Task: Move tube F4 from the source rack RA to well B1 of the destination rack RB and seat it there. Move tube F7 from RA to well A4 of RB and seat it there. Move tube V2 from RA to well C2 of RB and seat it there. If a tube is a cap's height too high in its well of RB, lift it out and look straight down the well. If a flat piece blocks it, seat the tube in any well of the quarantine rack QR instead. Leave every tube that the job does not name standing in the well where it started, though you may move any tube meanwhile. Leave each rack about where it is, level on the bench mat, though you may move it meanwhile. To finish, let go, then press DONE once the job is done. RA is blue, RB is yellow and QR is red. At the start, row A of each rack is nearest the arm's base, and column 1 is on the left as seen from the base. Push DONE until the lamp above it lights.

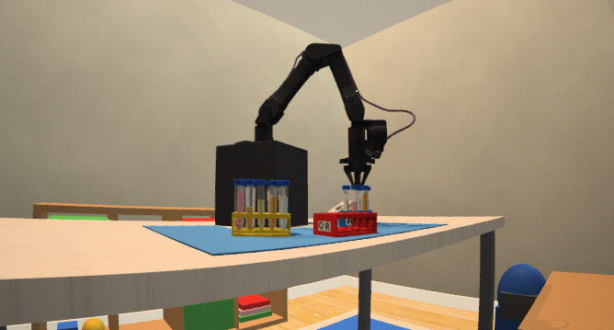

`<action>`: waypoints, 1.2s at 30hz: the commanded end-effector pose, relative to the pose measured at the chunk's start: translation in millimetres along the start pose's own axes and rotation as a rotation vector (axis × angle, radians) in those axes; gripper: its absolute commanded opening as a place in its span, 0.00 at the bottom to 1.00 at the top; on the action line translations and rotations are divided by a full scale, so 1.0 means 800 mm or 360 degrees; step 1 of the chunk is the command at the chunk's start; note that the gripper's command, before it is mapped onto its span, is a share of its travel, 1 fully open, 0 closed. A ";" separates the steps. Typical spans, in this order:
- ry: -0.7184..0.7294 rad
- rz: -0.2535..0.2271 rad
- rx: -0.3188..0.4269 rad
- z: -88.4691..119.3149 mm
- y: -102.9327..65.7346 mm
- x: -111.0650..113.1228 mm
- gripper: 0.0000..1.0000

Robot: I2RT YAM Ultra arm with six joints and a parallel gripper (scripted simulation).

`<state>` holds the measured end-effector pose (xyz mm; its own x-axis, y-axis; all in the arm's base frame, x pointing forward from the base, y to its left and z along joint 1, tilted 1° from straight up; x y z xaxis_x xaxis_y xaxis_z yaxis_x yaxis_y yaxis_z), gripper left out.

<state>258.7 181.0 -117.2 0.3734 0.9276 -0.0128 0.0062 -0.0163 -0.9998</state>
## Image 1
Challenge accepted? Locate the blue tube rack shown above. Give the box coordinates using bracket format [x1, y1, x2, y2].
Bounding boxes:
[339, 211, 372, 227]

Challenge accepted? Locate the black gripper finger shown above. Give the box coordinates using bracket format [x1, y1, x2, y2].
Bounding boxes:
[344, 166, 360, 186]
[358, 166, 371, 186]

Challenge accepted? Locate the red rack with round wells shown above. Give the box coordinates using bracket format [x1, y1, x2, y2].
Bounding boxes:
[313, 212, 377, 237]

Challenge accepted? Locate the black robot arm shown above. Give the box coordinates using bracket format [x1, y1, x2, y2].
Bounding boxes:
[254, 43, 387, 159]

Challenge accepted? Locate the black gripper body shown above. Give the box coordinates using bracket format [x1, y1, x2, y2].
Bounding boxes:
[339, 142, 375, 167]

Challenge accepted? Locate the light blue mat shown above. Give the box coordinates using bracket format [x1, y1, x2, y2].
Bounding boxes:
[142, 222, 449, 256]

